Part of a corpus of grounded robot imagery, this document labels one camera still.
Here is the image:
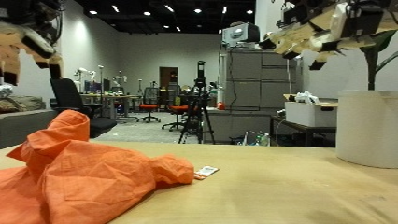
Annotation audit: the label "orange piece of clothing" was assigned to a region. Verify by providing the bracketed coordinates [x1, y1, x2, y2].
[0, 109, 196, 224]

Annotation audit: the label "white clothing tag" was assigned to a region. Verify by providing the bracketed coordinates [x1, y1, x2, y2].
[193, 165, 220, 181]

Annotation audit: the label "brown grey cushion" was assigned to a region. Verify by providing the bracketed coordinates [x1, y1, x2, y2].
[0, 95, 48, 114]

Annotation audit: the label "grey box device on cabinet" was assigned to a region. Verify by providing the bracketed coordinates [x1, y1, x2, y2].
[220, 21, 263, 49]

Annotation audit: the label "black office chair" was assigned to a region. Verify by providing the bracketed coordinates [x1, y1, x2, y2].
[48, 77, 119, 140]

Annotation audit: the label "white crumpled plastic bag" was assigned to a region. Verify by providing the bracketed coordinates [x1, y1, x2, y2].
[293, 90, 321, 105]

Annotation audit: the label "tall grey filing cabinet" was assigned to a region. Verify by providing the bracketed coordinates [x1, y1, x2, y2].
[219, 47, 299, 113]

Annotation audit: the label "white storage box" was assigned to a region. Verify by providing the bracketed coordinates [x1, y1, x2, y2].
[284, 100, 340, 128]

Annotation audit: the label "grey sofa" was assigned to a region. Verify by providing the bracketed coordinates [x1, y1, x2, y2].
[0, 108, 60, 150]

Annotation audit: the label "long light wooden desk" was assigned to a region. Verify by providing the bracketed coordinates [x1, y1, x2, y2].
[80, 92, 143, 121]

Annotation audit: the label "black side table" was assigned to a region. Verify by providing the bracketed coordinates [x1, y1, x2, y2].
[271, 115, 337, 147]

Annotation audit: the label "white round plant pot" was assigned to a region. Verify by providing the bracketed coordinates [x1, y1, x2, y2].
[334, 90, 398, 170]

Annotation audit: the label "low grey cabinet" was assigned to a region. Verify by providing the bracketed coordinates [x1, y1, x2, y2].
[201, 107, 275, 145]

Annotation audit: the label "brown door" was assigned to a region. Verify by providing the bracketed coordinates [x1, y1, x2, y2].
[159, 66, 180, 90]

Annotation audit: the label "orange seat mesh office chair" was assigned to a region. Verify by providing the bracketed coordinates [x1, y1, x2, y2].
[161, 83, 192, 132]
[136, 86, 163, 123]

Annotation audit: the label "clear plastic bottles on floor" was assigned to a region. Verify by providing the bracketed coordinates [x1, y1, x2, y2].
[247, 131, 272, 147]

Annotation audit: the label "black camera tripod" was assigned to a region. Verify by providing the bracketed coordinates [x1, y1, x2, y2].
[177, 60, 219, 145]

